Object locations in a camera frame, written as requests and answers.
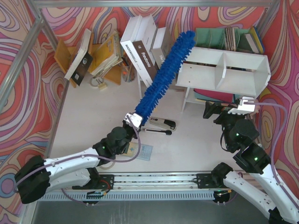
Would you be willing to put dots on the green desk organizer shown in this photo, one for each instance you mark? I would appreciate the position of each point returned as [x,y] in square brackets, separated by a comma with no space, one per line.
[214,38]

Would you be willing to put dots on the yellow wooden book holder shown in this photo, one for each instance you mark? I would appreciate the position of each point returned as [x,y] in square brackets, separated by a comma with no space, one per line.
[63,54]

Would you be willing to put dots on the white Mademoiselle book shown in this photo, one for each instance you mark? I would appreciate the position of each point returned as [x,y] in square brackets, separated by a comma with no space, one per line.
[127,40]

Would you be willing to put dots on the white black stapler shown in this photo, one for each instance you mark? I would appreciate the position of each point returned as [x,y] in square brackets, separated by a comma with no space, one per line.
[163,123]

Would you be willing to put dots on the clear pencil cup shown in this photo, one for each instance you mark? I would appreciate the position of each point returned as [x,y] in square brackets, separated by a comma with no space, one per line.
[127,70]

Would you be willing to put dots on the magenta paper sheet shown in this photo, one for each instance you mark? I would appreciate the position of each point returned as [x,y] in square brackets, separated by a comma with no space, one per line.
[213,95]

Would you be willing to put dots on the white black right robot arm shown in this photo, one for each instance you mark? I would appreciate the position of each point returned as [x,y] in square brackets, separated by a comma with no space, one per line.
[276,201]

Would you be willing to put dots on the blue microfiber duster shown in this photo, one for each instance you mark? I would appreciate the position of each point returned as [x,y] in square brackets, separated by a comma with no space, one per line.
[164,77]

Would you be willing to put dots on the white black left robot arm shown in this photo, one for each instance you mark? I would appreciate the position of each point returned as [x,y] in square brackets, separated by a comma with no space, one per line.
[39,176]

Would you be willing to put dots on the beige Lonely Ones book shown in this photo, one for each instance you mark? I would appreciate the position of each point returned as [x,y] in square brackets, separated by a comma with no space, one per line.
[162,45]

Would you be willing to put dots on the brown Fredonia book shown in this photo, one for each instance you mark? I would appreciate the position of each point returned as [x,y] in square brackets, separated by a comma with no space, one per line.
[143,43]

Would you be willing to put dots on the white wooden bookshelf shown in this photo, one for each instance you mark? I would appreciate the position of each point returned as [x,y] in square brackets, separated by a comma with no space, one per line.
[243,74]

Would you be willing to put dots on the yellow worn book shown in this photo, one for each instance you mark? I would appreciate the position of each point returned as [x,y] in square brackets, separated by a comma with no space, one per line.
[107,55]

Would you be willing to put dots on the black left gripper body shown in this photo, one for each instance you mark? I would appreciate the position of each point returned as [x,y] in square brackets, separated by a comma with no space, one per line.
[130,127]

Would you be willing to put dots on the blue yellow book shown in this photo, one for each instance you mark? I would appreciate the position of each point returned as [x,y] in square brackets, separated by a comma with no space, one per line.
[254,34]

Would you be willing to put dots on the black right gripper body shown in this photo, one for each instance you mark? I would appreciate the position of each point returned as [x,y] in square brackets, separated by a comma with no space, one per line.
[222,114]

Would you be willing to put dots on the black white paperback book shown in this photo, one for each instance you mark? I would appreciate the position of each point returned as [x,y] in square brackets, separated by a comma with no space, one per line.
[80,59]

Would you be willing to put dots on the wooden coasters stack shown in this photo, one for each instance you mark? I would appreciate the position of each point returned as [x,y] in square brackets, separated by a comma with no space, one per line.
[230,42]

